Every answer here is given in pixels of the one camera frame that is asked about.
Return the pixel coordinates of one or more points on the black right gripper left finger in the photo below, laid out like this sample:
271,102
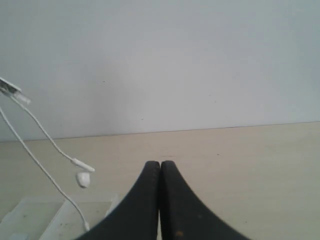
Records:
136,216

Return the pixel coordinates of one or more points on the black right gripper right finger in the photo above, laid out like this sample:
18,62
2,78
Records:
183,216

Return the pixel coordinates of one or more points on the clear plastic hinged case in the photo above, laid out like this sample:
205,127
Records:
54,218

